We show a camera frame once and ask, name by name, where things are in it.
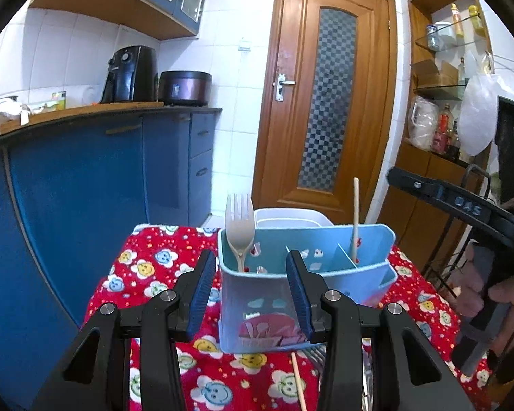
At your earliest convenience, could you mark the person's right hand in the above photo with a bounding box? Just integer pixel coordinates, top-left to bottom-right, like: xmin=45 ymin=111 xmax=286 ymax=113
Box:
xmin=454 ymin=246 xmax=514 ymax=352

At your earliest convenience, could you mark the clear plastic bag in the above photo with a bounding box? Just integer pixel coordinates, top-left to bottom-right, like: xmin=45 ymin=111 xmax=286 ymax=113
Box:
xmin=409 ymin=96 xmax=440 ymax=150

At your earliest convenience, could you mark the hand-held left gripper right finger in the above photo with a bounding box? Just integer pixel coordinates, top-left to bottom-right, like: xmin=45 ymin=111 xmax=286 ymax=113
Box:
xmin=285 ymin=249 xmax=476 ymax=411

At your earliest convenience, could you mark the red bottle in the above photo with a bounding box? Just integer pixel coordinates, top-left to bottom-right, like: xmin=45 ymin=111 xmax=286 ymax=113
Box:
xmin=437 ymin=103 xmax=452 ymax=152

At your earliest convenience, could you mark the white plastic bag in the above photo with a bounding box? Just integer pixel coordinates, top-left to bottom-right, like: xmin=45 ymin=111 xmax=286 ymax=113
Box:
xmin=458 ymin=73 xmax=508 ymax=157

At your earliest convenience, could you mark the yellow bottle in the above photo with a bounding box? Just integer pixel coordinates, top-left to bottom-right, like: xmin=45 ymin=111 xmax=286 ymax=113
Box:
xmin=468 ymin=5 xmax=485 ymax=37
xmin=450 ymin=3 xmax=465 ymax=39

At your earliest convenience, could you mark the black air fryer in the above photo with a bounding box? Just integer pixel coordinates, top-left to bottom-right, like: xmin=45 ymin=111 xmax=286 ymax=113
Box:
xmin=99 ymin=45 xmax=158 ymax=104

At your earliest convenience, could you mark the wooden chopstick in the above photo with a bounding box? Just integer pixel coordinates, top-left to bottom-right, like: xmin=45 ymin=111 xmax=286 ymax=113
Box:
xmin=350 ymin=177 xmax=360 ymax=262
xmin=290 ymin=351 xmax=309 ymax=411

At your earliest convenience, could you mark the glass jar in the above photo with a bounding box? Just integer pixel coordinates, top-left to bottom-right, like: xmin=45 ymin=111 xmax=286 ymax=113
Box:
xmin=426 ymin=23 xmax=443 ymax=51

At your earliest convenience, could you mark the beige fork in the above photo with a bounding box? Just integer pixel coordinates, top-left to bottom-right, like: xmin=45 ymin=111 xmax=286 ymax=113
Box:
xmin=225 ymin=192 xmax=256 ymax=272

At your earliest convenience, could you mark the silver fork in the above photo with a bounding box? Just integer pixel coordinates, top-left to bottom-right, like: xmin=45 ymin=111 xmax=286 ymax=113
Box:
xmin=304 ymin=345 xmax=327 ymax=371

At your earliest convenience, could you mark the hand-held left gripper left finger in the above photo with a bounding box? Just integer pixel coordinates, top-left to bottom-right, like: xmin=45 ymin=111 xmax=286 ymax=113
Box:
xmin=30 ymin=249 xmax=218 ymax=411

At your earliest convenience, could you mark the white plastic basket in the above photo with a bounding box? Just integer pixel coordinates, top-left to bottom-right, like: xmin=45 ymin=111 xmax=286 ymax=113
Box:
xmin=254 ymin=208 xmax=335 ymax=228

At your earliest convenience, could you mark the white cloth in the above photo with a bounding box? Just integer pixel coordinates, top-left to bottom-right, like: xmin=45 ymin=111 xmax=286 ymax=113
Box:
xmin=0 ymin=98 xmax=30 ymax=133

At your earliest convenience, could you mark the wooden shelf unit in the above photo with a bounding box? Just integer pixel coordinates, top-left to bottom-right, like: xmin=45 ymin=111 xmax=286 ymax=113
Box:
xmin=375 ymin=0 xmax=498 ymax=279

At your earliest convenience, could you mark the red smiley printed tablecloth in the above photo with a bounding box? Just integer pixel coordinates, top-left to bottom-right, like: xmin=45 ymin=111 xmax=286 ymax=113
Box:
xmin=82 ymin=223 xmax=493 ymax=411

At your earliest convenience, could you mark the wooden door with glass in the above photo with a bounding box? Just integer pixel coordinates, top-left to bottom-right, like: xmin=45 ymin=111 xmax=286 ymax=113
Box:
xmin=252 ymin=0 xmax=398 ymax=225

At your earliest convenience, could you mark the dark rice cooker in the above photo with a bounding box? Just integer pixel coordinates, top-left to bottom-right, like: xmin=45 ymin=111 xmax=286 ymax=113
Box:
xmin=158 ymin=71 xmax=212 ymax=108

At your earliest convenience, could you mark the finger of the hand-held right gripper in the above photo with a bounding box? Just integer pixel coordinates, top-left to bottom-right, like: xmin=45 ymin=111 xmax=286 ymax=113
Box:
xmin=387 ymin=166 xmax=450 ymax=214

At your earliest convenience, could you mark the blue plastic utensil holder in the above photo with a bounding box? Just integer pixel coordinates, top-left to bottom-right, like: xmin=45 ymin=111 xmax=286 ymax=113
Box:
xmin=217 ymin=223 xmax=398 ymax=354

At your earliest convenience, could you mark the metal door handle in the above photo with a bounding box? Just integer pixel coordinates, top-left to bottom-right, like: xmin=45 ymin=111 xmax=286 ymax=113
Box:
xmin=274 ymin=73 xmax=297 ymax=102

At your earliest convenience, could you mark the blue kitchen base cabinet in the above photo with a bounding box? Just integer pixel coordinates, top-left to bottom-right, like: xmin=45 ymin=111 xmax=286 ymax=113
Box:
xmin=0 ymin=102 xmax=223 ymax=411

